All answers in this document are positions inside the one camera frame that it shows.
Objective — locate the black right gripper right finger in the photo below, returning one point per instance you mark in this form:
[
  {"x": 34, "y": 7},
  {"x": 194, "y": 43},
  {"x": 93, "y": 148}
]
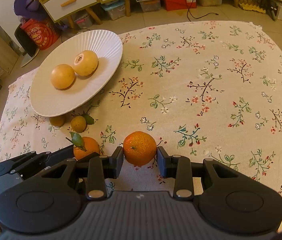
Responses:
[{"x": 224, "y": 198}]

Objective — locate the white ribbed plate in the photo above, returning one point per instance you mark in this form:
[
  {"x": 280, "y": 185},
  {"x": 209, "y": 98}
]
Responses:
[{"x": 75, "y": 72}]

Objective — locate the small yellow fruit under plate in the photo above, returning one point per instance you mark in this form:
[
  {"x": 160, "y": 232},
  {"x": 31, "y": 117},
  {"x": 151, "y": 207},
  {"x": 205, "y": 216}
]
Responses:
[{"x": 57, "y": 121}]

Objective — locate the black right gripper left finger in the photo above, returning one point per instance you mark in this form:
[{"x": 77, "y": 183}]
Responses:
[{"x": 89, "y": 174}]

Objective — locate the floral tablecloth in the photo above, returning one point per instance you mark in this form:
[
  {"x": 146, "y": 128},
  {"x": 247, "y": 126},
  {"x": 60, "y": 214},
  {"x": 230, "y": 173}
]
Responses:
[{"x": 209, "y": 89}]

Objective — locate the orange mandarin without leaf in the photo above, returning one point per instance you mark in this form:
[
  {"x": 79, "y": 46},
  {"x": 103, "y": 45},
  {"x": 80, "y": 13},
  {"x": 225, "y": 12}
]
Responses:
[{"x": 139, "y": 148}]

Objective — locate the red gift bag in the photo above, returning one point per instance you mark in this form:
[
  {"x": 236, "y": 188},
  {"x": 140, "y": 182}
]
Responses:
[{"x": 43, "y": 33}]

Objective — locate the pale yellow grapefruit smooth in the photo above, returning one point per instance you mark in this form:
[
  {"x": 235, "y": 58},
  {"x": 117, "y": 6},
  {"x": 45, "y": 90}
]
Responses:
[{"x": 62, "y": 76}]

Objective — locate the purple plush toy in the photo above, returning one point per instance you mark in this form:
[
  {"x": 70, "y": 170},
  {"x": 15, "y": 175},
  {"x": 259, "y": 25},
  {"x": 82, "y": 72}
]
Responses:
[{"x": 29, "y": 9}]

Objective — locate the small yellow-brown fruit with leaf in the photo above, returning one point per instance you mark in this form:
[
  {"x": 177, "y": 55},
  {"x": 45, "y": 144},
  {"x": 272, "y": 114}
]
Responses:
[{"x": 80, "y": 122}]

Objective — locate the clear plastic storage box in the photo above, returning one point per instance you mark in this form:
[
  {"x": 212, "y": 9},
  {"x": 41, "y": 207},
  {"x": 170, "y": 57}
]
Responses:
[{"x": 115, "y": 9}]

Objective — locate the red storage box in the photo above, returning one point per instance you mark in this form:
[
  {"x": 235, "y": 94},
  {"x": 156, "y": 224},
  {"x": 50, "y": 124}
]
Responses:
[{"x": 171, "y": 5}]

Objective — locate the pale yellow grapefruit with navel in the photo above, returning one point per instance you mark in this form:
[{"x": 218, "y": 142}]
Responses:
[{"x": 85, "y": 63}]

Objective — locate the orange mandarin with leaf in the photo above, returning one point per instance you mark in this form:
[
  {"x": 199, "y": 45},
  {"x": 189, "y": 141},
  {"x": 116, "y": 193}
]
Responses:
[{"x": 83, "y": 146}]

